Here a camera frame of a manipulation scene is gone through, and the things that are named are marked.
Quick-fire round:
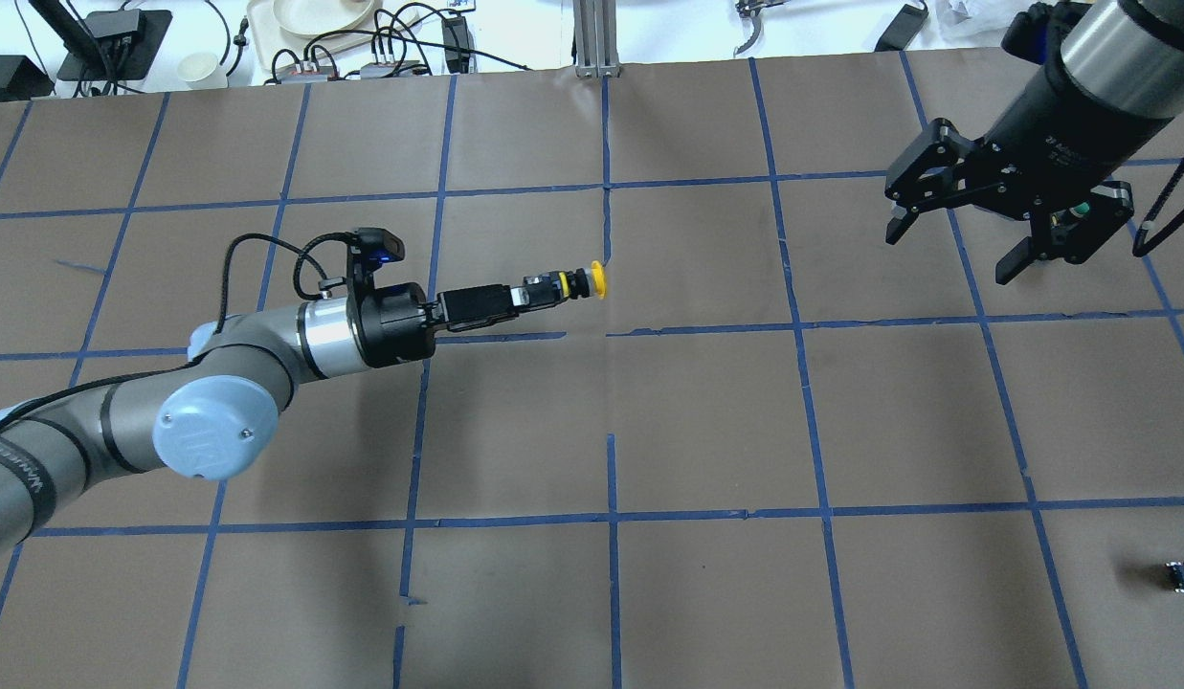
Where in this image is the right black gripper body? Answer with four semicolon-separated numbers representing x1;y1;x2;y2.
884;120;1134;263

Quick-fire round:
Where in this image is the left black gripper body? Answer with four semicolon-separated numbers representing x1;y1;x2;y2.
350;282;517;368

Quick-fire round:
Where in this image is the yellow push button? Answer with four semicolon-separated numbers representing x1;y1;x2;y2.
526;260;609;310

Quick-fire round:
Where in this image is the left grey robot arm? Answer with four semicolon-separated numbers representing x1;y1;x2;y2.
0;263;609;556

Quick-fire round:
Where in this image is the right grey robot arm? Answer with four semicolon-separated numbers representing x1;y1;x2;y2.
884;1;1184;284

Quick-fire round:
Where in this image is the black monitor stand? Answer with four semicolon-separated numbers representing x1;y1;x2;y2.
28;1;174;82

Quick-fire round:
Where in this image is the black charger brick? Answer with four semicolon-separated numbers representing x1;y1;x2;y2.
873;1;931;53

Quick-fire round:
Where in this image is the metal pliers tool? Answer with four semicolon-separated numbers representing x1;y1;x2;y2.
732;1;815;57

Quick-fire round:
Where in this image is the black power adapter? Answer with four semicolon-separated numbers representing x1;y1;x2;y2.
440;12;472;75

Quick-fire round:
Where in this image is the beige tray with plate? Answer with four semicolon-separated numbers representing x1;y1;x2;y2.
245;1;391;70

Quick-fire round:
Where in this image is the white paper cup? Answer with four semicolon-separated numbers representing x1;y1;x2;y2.
176;52;229;90

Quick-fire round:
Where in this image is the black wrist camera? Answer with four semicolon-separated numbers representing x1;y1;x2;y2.
346;227;405;291

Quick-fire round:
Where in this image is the aluminium frame post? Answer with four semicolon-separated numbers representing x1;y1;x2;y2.
572;0;620;79

